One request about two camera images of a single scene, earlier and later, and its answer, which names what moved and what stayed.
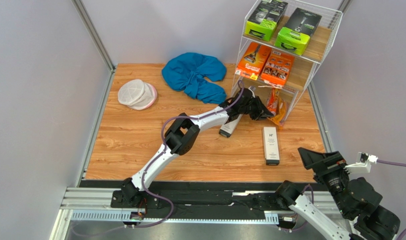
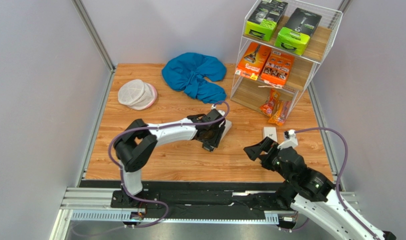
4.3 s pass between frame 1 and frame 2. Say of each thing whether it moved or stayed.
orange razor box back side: stayed
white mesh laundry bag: stayed
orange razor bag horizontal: moved
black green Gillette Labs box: stayed
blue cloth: stayed
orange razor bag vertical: stayed
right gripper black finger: moved
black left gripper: moved
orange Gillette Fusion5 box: stayed
